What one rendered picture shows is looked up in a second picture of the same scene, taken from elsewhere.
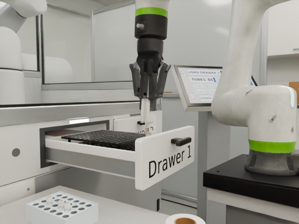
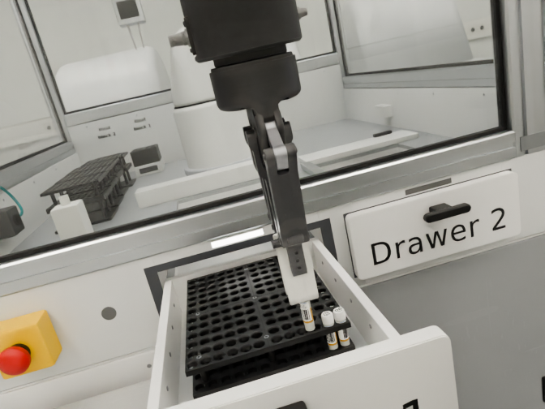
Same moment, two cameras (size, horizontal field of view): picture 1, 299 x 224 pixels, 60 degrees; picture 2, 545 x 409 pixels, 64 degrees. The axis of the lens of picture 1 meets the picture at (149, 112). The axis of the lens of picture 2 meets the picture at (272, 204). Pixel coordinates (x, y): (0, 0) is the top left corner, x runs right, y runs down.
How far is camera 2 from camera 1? 60 cm
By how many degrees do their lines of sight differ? 52
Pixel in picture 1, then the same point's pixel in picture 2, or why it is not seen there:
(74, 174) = not seen: hidden behind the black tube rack
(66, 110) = (195, 226)
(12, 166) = (108, 333)
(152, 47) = (229, 97)
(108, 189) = not seen: hidden behind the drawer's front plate
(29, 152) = (134, 310)
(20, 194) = (136, 373)
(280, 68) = not seen: outside the picture
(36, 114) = (131, 244)
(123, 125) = (375, 226)
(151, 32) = (203, 54)
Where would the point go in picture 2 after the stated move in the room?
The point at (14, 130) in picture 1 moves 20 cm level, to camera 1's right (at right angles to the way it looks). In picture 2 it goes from (93, 279) to (156, 316)
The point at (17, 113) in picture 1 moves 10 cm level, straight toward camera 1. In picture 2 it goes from (89, 253) to (32, 289)
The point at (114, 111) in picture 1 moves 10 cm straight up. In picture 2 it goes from (343, 195) to (332, 132)
